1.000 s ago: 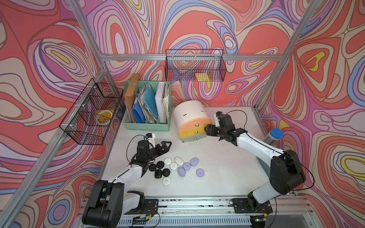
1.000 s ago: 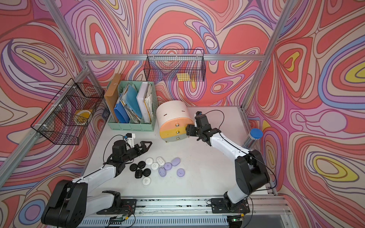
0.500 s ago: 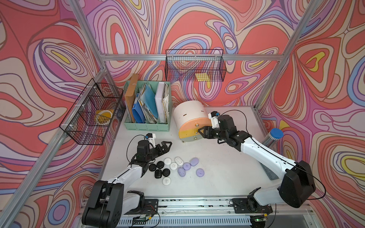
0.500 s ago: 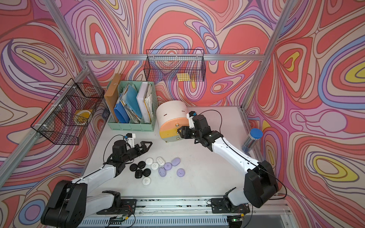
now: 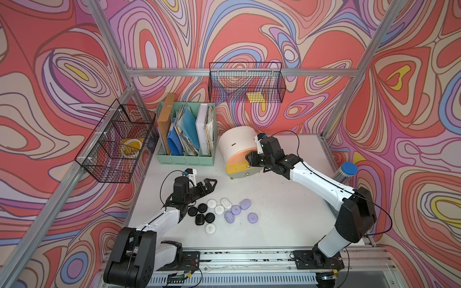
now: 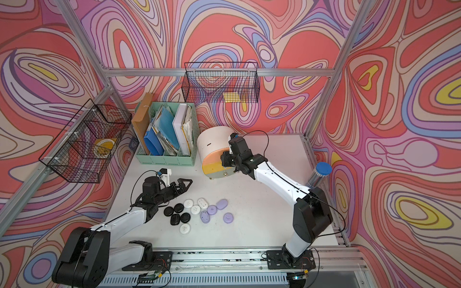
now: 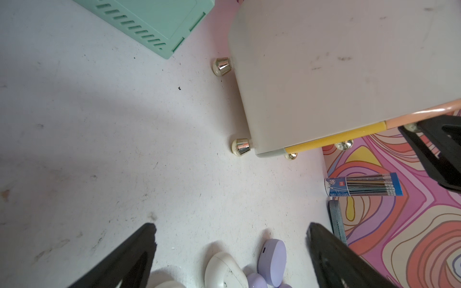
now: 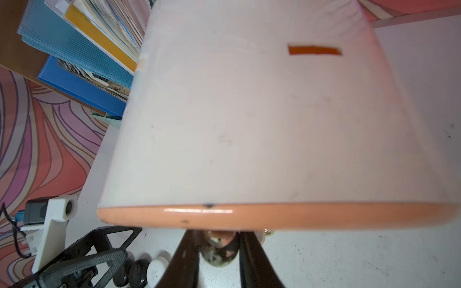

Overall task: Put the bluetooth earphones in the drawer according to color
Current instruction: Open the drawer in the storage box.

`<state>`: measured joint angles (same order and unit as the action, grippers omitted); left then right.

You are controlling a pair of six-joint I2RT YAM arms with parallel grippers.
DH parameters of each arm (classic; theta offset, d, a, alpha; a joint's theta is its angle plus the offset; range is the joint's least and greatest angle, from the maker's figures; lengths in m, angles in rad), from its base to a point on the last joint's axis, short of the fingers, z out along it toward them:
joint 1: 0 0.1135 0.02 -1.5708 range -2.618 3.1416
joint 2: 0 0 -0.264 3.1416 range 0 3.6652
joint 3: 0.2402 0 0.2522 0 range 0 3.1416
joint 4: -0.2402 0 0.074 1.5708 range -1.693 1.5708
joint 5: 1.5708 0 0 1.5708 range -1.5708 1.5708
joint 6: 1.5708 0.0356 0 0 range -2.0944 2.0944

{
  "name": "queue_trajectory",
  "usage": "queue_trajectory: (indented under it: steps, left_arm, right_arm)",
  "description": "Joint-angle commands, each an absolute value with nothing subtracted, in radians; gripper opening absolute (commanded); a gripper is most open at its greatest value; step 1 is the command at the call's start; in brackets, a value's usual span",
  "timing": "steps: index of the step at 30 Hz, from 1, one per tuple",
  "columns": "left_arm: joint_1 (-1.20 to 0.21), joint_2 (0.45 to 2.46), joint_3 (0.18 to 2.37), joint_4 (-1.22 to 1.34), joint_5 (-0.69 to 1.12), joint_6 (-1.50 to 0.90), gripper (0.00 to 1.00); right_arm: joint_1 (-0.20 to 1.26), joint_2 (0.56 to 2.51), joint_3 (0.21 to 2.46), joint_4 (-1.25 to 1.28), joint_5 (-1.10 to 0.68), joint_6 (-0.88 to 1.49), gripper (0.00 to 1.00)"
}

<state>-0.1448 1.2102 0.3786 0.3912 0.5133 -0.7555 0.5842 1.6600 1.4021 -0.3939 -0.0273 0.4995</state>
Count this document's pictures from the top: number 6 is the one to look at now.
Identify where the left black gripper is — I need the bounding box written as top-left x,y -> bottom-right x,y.
152,179 -> 192,206

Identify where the orange top drawer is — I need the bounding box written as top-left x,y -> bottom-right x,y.
202,147 -> 229,166

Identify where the white three-drawer cabinet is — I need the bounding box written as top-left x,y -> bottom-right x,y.
197,126 -> 234,179

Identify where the yellow drawer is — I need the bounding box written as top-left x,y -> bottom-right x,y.
202,162 -> 234,177

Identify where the white oblong earphone case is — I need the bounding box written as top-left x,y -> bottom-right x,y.
197,198 -> 209,210

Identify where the purple oblong earphone case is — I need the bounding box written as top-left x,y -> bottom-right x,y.
216,199 -> 229,210
200,211 -> 210,224

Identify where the purple round earphone case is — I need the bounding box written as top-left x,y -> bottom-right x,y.
223,212 -> 234,224
206,205 -> 218,216

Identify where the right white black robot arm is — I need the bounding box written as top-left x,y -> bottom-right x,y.
220,133 -> 333,262

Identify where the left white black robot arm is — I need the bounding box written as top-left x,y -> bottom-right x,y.
52,176 -> 193,288

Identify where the green bottom drawer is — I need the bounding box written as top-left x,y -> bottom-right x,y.
208,170 -> 234,180

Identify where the black earphone case upper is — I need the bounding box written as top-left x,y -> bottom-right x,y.
174,204 -> 184,214

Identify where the black earphone case far left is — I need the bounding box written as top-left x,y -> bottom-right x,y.
163,206 -> 175,217

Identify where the white round earphone case upper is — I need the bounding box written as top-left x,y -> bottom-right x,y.
183,199 -> 194,209

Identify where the black oblong earphone case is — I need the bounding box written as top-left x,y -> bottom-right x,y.
170,214 -> 181,226

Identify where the black earphone case right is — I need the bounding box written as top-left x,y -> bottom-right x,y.
180,212 -> 191,224

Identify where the green file organizer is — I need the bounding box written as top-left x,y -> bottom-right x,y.
133,102 -> 200,166

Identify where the white round earphone case lower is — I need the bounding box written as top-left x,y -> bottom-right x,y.
180,223 -> 191,235

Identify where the blue folder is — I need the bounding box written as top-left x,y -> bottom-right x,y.
144,126 -> 164,156

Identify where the yellow sticky note pad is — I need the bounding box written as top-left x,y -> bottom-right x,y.
223,92 -> 241,103

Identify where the white binder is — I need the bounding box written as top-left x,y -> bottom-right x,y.
172,103 -> 191,156

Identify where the teal folder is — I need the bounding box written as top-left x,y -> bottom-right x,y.
154,105 -> 180,151

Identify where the brown folder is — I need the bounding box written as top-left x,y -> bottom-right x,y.
132,93 -> 154,155

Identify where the yellow tape roll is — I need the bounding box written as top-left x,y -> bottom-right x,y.
93,138 -> 116,158

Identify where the blue-capped clear tube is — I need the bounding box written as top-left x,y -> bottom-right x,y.
306,162 -> 333,188

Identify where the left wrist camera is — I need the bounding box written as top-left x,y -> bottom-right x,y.
157,168 -> 172,187

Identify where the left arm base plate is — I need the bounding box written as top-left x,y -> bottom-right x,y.
122,252 -> 173,272

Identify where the rear black wire basket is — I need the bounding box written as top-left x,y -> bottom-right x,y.
181,61 -> 261,104

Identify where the black wire basket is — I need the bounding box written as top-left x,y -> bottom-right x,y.
181,61 -> 261,104
39,100 -> 132,184

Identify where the left black wire basket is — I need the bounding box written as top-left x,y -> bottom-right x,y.
39,100 -> 132,184

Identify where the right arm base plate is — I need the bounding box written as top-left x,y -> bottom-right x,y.
264,250 -> 316,271

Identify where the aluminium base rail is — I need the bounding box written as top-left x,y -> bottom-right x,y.
97,247 -> 376,288

